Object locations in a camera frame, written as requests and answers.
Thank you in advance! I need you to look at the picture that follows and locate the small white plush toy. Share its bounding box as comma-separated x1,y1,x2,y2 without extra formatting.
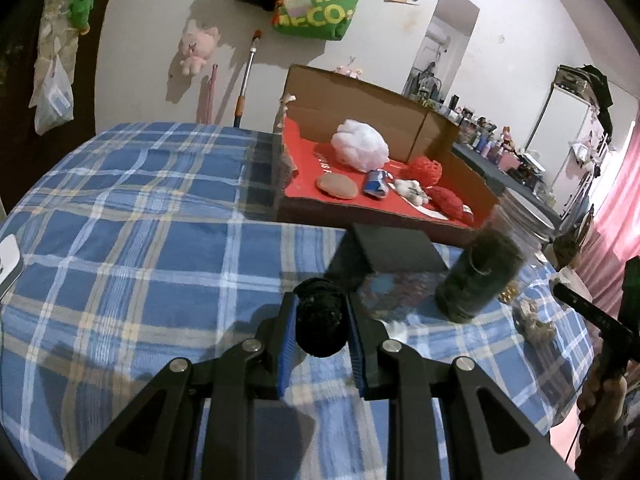
395,178,431,206

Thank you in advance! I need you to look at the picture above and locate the black yarn ball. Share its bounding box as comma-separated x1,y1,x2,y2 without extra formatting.
292,277,351,358

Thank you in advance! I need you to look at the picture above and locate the pink plush toy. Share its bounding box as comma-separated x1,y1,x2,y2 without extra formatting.
179,26,221,77

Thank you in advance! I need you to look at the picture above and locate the row of bottles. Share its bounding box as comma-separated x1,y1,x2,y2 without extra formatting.
415,92,551,191

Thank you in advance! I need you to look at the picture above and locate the colourful printed square box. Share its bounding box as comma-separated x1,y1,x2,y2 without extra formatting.
325,223,451,321

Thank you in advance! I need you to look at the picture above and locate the blue and white sock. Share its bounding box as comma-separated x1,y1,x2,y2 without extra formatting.
362,169,393,198

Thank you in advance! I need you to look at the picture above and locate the red mesh bath puff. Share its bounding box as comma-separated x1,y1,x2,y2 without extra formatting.
407,156,444,188

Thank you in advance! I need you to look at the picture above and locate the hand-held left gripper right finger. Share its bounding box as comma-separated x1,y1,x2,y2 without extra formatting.
345,292,581,480

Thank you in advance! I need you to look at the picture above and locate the pink stick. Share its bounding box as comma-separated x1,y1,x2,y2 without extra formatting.
196,64,219,125

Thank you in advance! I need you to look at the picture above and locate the white flat device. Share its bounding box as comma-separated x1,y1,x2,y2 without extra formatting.
0,237,23,296

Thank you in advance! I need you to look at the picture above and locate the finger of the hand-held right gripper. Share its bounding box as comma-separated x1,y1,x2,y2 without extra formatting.
552,282,635,343

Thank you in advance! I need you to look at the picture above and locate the red yarn ball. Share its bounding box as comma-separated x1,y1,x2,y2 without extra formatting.
427,186,475,225

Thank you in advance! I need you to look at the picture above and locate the beige round pad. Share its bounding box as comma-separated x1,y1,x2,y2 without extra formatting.
315,174,358,202

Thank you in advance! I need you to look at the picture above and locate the black bag on rack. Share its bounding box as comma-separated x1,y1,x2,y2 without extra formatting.
580,64,613,126

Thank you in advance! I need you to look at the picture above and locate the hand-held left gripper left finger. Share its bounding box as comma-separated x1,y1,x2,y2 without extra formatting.
65,290,301,480

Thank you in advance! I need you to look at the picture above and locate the small jar with yellow contents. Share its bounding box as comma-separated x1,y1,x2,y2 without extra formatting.
497,260,551,305

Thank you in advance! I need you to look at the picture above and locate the dark wooden door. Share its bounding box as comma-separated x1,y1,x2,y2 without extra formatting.
0,0,126,211

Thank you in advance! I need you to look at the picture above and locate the green plush toy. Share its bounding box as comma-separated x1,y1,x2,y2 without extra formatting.
67,0,96,31

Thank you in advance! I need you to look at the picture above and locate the dark covered table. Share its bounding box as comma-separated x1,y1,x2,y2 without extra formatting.
452,142,566,221

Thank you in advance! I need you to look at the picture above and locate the cardboard box with red lining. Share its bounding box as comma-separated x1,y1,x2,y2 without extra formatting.
272,64,501,247

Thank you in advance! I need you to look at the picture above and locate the white mesh bath puff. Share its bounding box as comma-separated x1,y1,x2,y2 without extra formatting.
331,119,392,173

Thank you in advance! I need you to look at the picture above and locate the pink curtain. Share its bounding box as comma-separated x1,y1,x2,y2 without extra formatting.
575,125,640,306

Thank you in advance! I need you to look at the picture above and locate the broom handle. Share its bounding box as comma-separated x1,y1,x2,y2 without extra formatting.
232,30,264,128

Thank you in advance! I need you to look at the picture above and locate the clear plastic bag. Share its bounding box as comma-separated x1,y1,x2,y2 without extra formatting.
28,55,75,135

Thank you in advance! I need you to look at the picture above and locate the clear jar with green contents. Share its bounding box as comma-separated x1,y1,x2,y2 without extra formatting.
434,195,556,323

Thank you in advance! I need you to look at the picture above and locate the wall mirror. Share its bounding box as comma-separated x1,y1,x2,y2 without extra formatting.
402,0,481,103

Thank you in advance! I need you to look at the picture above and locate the beige hanging organizer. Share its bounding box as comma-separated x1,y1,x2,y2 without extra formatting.
32,0,96,91

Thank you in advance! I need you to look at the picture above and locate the person's right hand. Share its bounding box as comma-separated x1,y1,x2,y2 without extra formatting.
575,355,629,436

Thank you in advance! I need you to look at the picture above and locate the cream fluffy cloth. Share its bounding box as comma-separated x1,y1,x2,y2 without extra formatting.
514,299,558,345

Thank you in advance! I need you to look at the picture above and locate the green tote bag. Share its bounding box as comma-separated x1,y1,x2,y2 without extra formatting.
271,0,365,42

